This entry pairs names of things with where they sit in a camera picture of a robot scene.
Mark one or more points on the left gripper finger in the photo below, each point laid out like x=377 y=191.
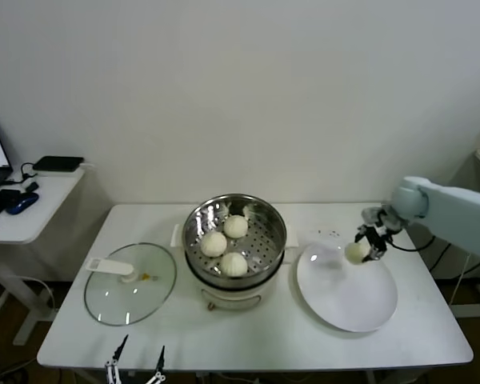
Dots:
x=162 y=362
x=120 y=352

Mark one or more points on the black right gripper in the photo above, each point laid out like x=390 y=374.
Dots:
x=374 y=238

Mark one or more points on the white steamed baozi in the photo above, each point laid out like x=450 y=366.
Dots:
x=213 y=244
x=355 y=253
x=235 y=226
x=233 y=264

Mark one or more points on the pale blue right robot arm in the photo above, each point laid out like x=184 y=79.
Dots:
x=456 y=212

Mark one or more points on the perforated stainless steel steamer basket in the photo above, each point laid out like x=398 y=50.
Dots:
x=264 y=236

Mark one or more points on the white round plate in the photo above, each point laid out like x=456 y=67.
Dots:
x=344 y=296

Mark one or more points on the white electric cooking pot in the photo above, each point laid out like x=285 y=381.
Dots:
x=228 y=294

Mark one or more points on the white furniture foot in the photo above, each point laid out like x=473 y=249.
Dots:
x=474 y=310

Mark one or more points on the white side desk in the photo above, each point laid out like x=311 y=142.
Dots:
x=32 y=224

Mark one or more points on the blue computer mouse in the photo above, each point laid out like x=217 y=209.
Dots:
x=22 y=202

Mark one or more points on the small black adapter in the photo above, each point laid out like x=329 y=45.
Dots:
x=31 y=186

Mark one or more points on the flat black box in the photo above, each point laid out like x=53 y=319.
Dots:
x=58 y=163

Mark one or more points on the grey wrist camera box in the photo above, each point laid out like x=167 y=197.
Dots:
x=370 y=214

